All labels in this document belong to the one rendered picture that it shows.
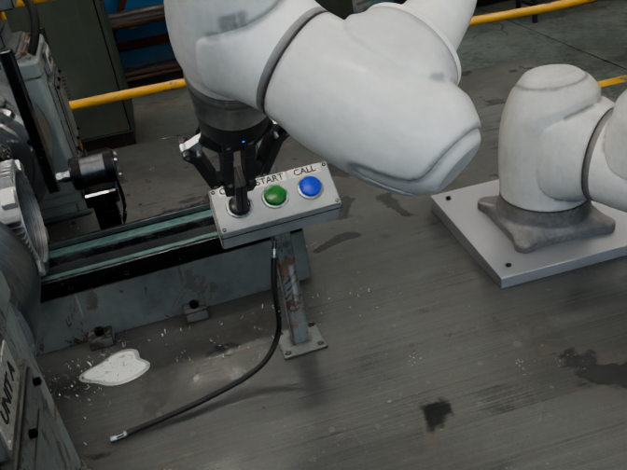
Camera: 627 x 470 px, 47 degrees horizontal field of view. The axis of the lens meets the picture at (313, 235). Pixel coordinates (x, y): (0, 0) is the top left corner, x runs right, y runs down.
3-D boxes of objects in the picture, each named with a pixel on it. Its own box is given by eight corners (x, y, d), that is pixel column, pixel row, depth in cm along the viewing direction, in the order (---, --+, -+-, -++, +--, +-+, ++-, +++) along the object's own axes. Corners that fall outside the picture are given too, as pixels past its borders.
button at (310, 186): (302, 202, 98) (303, 197, 96) (296, 184, 99) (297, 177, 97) (323, 197, 98) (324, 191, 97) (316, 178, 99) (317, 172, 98)
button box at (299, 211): (222, 250, 98) (220, 235, 94) (209, 206, 101) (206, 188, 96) (340, 218, 102) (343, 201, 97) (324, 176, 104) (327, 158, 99)
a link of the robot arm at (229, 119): (171, 35, 69) (178, 74, 74) (195, 112, 65) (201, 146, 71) (262, 16, 70) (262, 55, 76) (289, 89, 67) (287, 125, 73)
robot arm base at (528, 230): (552, 175, 140) (554, 149, 138) (619, 230, 122) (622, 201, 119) (466, 195, 138) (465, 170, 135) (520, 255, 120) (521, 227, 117)
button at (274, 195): (268, 212, 97) (268, 206, 95) (261, 193, 98) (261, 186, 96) (288, 206, 97) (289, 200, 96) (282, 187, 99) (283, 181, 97)
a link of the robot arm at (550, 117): (528, 160, 135) (532, 47, 123) (622, 185, 123) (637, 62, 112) (479, 197, 126) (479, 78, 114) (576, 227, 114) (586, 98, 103)
